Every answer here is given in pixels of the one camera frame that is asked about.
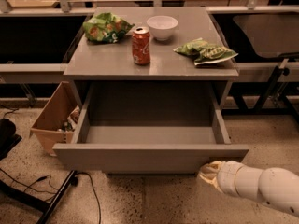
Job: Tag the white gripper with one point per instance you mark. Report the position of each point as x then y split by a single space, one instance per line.
226 176

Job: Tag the grey top drawer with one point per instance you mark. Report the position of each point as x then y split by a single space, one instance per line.
149 127

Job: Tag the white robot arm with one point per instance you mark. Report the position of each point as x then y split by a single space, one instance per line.
274 188

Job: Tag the grey drawer cabinet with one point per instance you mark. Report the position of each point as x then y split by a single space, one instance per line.
115 61

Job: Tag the green chip bag right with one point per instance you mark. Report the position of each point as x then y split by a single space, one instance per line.
204 52

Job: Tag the green chip bag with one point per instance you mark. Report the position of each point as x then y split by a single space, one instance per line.
204 52
106 28

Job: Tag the orange soda can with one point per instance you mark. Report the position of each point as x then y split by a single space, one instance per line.
141 45

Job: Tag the white bowl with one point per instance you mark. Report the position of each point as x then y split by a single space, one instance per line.
162 27

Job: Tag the cardboard box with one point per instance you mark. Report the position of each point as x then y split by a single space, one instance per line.
49 125

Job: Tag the black stand leg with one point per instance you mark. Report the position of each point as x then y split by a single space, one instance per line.
44 207

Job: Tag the green chip bag left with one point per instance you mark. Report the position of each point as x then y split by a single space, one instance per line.
106 28

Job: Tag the black object at left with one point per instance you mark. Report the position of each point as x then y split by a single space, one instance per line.
8 137

